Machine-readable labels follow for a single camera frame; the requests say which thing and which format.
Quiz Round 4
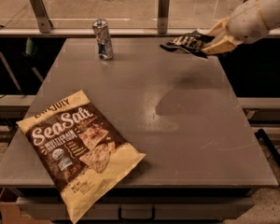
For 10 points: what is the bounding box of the brown sea salt chip bag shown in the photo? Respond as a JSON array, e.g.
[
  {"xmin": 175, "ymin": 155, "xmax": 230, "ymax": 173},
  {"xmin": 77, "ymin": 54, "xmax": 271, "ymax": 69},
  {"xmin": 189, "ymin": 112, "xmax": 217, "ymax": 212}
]
[{"xmin": 18, "ymin": 91, "xmax": 145, "ymax": 224}]

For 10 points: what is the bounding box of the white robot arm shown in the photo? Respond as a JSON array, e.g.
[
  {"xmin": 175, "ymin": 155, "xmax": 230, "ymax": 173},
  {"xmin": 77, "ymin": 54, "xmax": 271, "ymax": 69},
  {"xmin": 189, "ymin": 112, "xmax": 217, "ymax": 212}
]
[{"xmin": 202, "ymin": 0, "xmax": 280, "ymax": 55}]

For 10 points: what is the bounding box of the black drawer handle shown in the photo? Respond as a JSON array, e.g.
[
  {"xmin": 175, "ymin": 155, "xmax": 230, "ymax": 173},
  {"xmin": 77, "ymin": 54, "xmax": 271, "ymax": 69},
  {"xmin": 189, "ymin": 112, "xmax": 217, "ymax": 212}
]
[{"xmin": 118, "ymin": 204, "xmax": 156, "ymax": 221}]

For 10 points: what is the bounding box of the cardboard box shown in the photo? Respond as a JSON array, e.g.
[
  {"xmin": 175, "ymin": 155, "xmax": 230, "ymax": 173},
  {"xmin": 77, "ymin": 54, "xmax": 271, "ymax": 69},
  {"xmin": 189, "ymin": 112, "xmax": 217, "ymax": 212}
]
[{"xmin": 0, "ymin": 189, "xmax": 51, "ymax": 224}]

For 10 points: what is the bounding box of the grey table drawer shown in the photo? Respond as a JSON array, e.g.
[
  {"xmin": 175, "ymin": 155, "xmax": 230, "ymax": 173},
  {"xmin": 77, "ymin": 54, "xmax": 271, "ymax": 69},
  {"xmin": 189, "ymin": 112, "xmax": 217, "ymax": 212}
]
[{"xmin": 16, "ymin": 197, "xmax": 254, "ymax": 221}]

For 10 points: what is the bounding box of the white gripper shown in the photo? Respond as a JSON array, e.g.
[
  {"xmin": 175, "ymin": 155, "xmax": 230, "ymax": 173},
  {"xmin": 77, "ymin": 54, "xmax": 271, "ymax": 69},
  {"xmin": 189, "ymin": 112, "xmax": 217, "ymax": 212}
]
[{"xmin": 202, "ymin": 0, "xmax": 269, "ymax": 55}]

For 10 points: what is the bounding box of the silver redbull can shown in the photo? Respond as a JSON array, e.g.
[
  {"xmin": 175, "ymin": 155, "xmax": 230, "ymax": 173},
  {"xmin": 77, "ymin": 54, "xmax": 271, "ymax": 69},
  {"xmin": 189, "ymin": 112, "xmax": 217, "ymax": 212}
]
[{"xmin": 92, "ymin": 19, "xmax": 113, "ymax": 61}]

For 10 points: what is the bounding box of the black floor stand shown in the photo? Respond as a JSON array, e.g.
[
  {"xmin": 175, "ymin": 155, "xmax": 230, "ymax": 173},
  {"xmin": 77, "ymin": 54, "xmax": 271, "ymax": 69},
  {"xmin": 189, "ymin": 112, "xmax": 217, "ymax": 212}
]
[{"xmin": 255, "ymin": 129, "xmax": 280, "ymax": 167}]

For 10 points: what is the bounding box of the left metal bracket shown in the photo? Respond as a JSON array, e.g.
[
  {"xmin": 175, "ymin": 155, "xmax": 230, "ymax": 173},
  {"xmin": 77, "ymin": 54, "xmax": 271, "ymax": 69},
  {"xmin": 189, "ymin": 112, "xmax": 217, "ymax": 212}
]
[{"xmin": 29, "ymin": 0, "xmax": 53, "ymax": 34}]

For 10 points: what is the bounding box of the blue kettle chip bag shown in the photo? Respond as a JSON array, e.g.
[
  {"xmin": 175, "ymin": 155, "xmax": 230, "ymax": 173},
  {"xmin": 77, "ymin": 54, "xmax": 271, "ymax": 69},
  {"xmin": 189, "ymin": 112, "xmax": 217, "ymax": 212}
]
[{"xmin": 160, "ymin": 30, "xmax": 214, "ymax": 59}]

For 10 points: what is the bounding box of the middle metal bracket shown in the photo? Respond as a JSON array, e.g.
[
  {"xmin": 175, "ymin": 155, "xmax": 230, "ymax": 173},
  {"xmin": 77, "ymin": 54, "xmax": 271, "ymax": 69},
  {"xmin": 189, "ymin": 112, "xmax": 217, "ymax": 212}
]
[{"xmin": 157, "ymin": 0, "xmax": 170, "ymax": 34}]

